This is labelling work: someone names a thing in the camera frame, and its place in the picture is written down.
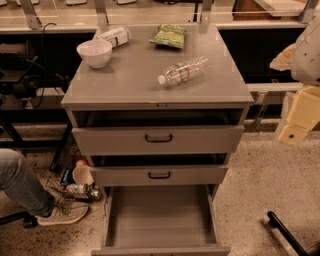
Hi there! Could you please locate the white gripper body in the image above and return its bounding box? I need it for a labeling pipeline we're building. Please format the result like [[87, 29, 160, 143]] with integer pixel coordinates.
[[291, 16, 320, 85]]

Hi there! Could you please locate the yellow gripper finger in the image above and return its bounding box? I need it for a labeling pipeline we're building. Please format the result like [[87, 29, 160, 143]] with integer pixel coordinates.
[[270, 44, 296, 71], [277, 86, 320, 145]]

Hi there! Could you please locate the clear plastic water bottle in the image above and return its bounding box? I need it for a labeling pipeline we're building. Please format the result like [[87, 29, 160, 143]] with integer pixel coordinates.
[[158, 56, 210, 86]]

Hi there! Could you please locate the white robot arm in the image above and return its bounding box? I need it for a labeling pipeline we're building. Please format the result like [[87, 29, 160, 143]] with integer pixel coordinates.
[[270, 16, 320, 145]]

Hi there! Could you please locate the grey middle drawer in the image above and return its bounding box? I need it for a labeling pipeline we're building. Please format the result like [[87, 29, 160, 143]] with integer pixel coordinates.
[[90, 154, 228, 186]]

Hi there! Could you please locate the grey drawer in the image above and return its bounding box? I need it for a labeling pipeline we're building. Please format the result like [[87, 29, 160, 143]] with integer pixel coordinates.
[[91, 185, 230, 256], [72, 109, 243, 156], [90, 154, 228, 186]]

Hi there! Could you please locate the grey drawer cabinet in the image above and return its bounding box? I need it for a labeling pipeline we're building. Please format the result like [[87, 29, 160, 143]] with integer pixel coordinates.
[[60, 23, 255, 256]]

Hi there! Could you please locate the grey top drawer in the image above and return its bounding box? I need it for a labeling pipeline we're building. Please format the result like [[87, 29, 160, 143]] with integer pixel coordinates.
[[72, 109, 243, 156]]

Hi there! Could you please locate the grey bottom drawer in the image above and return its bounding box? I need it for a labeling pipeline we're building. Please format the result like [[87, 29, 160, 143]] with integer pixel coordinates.
[[91, 185, 230, 256]]

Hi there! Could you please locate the small bottle in basket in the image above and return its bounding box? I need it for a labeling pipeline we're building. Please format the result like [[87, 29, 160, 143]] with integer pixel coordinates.
[[66, 183, 89, 195]]

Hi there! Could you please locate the green chip bag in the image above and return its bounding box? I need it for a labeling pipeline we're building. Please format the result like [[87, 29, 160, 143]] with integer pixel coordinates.
[[150, 24, 186, 49]]

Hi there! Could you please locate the white snack package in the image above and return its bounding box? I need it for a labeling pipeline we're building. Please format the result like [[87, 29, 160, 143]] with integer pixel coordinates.
[[95, 27, 131, 48]]

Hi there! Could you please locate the white ceramic bowl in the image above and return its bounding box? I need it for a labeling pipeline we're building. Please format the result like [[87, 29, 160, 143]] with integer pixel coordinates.
[[77, 39, 112, 68]]

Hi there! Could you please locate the white cup in basket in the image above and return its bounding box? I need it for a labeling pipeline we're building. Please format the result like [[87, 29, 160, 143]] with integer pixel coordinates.
[[73, 165, 94, 185]]

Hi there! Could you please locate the blue can in basket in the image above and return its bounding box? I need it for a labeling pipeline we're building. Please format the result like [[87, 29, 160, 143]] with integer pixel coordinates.
[[60, 167, 74, 186]]

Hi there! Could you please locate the grey sneaker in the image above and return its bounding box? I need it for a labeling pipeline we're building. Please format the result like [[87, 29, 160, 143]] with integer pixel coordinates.
[[36, 202, 89, 226]]

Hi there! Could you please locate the person leg in jeans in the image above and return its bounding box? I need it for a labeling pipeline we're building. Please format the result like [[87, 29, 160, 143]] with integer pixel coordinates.
[[0, 149, 55, 217]]

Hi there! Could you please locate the black chair base left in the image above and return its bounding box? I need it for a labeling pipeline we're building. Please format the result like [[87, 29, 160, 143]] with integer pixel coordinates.
[[0, 211, 38, 229]]

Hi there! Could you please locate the wire basket on floor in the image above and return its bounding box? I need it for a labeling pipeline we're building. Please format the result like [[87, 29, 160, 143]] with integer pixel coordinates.
[[45, 156, 103, 214]]

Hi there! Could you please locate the black cable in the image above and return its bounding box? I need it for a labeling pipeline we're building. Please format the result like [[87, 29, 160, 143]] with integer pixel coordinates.
[[31, 22, 58, 109]]

